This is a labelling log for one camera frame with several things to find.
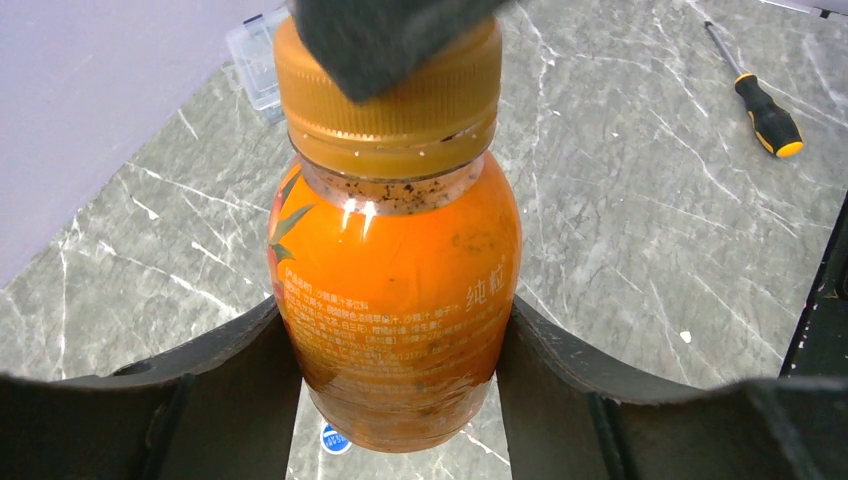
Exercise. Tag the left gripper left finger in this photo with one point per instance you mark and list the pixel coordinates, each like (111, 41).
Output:
(220, 406)

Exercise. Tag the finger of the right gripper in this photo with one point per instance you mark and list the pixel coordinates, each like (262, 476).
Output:
(369, 46)

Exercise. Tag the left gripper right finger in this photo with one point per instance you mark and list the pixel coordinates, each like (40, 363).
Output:
(570, 411)

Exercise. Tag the orange bottle cap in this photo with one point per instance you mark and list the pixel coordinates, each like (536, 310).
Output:
(441, 116)

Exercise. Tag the orange juice bottle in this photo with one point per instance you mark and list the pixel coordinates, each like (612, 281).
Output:
(396, 293)

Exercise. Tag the blue white bottle cap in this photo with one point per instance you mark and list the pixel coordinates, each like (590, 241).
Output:
(333, 442)

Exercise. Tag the clear plastic organizer box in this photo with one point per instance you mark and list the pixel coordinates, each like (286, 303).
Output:
(253, 68)

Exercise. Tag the black yellow screwdriver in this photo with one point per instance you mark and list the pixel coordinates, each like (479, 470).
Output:
(773, 126)

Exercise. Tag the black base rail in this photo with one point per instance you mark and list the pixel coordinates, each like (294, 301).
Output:
(818, 346)

